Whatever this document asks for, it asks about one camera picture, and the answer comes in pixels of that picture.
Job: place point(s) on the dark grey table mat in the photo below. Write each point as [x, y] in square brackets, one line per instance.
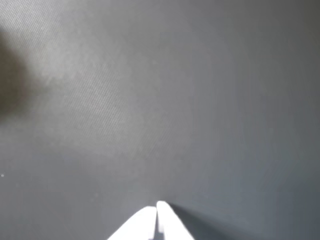
[175, 100]

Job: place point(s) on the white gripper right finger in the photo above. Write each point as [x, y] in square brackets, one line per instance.
[171, 225]

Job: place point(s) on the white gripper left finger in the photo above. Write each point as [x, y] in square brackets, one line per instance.
[140, 226]

